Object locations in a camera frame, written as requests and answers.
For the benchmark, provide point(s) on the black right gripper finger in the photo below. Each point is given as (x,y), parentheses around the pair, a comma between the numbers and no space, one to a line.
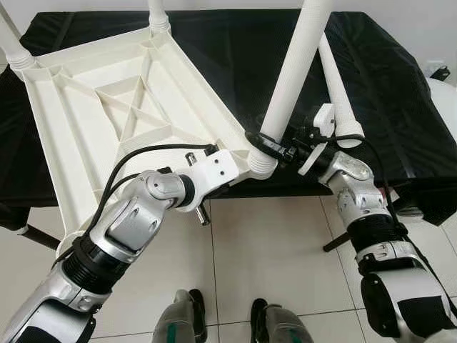
(265,145)

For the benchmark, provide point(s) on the white plastic table leg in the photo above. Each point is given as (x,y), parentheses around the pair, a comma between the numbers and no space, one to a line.
(296,64)
(157,13)
(13,43)
(335,78)

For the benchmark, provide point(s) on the white plastic table top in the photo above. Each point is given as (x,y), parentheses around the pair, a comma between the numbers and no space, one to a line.
(71,121)

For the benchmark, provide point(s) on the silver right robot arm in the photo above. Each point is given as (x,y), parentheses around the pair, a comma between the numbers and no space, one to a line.
(378,236)

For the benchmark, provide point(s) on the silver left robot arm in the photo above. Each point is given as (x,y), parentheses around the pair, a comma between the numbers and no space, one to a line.
(121,229)

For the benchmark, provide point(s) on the black metal table leg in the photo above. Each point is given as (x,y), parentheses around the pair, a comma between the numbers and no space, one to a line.
(39,237)
(335,243)

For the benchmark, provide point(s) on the pink object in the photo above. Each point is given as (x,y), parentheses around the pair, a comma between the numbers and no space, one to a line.
(391,196)

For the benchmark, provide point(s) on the grey robot left leg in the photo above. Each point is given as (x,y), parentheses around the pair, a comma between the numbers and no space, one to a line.
(178,321)

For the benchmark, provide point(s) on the grey robot leg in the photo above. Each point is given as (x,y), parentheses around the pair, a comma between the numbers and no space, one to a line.
(278,325)
(178,321)

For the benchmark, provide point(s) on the black tablecloth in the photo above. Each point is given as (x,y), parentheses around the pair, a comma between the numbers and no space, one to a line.
(407,107)

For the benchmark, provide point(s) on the grey robot right leg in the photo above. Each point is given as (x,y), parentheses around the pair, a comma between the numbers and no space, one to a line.
(278,325)

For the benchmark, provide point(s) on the black power plug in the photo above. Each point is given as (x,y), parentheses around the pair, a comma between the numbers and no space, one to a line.
(440,72)

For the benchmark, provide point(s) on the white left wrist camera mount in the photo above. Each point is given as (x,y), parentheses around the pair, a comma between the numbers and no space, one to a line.
(214,168)

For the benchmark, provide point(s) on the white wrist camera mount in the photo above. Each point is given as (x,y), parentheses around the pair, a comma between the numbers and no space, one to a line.
(214,168)
(323,120)

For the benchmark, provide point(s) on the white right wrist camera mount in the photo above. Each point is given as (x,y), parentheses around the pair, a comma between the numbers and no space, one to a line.
(323,120)

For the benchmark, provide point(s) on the white wall socket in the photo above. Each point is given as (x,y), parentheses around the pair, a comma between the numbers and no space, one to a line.
(430,66)

